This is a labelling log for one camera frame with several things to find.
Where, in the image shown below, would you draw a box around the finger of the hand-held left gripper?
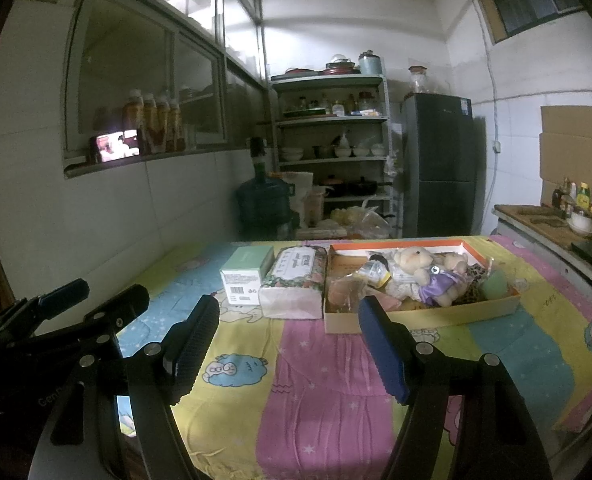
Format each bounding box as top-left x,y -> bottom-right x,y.
35,279 -> 90,319
76,284 -> 150,357

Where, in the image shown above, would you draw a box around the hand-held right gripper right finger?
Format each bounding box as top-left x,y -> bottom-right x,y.
358,295 -> 554,480

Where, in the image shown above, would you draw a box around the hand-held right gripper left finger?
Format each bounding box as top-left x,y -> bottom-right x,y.
51,294 -> 220,480

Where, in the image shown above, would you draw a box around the orange rimmed cardboard box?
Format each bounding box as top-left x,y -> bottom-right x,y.
323,240 -> 522,335

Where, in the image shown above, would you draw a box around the white scrunchie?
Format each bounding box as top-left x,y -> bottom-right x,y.
387,280 -> 423,303

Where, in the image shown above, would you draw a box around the pink pouch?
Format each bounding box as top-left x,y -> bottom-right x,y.
326,277 -> 372,313

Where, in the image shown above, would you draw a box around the yellow white tissue packet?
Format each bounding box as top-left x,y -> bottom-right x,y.
353,260 -> 393,293

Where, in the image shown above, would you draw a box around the purple dress plush bear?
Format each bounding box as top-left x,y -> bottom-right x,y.
392,246 -> 464,307

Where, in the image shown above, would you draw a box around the leopard print scrunchie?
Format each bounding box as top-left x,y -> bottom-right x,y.
456,262 -> 492,306

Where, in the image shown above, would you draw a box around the green bath puff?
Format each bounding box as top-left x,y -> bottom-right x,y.
478,269 -> 511,302

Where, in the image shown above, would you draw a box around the colourful cartoon printed blanket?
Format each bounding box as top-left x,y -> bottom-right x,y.
116,235 -> 592,480

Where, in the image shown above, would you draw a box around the mint green white box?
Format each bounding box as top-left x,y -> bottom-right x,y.
220,246 -> 275,309

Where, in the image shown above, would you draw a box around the floral tissue pack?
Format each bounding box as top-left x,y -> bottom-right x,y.
258,246 -> 328,320

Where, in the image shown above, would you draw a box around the clear plastic bag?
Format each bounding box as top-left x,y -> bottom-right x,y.
328,200 -> 392,240

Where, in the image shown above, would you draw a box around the blue water jug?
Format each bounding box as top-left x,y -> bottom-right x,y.
235,174 -> 292,241

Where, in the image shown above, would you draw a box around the glowing phone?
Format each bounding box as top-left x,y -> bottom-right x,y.
90,131 -> 142,165

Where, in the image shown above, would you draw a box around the clear plastic container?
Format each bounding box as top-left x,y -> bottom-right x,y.
303,187 -> 326,226

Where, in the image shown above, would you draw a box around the black frying pan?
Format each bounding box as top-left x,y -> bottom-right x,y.
323,175 -> 392,197

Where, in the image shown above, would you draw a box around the white sack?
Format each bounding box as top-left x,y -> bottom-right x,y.
281,171 -> 314,228

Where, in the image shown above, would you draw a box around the orange liquid bottle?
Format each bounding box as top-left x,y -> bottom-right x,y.
142,92 -> 158,155
155,94 -> 172,154
122,89 -> 145,156
168,99 -> 185,152

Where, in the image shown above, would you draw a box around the kitchen counter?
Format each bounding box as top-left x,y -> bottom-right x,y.
491,203 -> 592,311

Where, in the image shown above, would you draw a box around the black water jug pump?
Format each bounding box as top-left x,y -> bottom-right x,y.
248,136 -> 269,178

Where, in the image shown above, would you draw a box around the dark grey refrigerator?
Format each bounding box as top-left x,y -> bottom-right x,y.
401,92 -> 487,238

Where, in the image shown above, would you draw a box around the row of white bowls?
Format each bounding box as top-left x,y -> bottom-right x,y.
280,132 -> 389,158

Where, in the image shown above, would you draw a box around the white ceramic bowl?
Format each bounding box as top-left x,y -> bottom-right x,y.
567,210 -> 592,236

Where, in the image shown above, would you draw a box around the metal shelf rack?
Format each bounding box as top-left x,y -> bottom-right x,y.
270,74 -> 404,238

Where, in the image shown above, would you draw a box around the sliding glass window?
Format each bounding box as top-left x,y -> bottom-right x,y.
63,0 -> 272,176

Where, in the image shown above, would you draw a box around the row of jars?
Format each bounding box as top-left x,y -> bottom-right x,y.
283,91 -> 382,117

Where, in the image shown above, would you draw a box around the row of condiment bottles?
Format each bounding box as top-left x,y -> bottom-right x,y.
551,177 -> 592,221

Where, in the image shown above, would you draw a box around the glass jar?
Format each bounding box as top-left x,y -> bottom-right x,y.
408,65 -> 431,95

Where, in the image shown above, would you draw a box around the dark round tray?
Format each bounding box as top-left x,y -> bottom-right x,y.
271,67 -> 327,81

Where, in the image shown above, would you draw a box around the teal enamel pot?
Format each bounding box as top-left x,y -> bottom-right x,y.
358,51 -> 383,76

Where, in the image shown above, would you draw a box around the red lidded pan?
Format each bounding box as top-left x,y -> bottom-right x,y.
324,54 -> 359,76

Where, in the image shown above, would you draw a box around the white wall cable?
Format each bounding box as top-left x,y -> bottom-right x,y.
481,42 -> 503,238

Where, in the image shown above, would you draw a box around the cardboard wall sheets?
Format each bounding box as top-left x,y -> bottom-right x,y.
538,105 -> 592,211

